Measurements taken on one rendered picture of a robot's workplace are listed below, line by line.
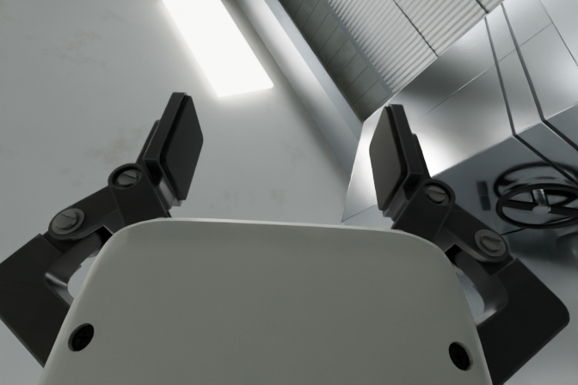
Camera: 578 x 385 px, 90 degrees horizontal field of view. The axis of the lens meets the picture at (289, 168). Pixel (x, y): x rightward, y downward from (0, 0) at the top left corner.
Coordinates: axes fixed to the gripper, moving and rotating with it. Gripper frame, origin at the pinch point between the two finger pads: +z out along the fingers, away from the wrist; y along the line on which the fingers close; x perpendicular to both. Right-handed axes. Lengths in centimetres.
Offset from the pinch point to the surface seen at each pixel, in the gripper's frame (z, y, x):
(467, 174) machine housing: 44, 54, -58
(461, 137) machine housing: 55, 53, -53
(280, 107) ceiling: 215, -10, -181
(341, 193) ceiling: 141, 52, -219
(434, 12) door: 255, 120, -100
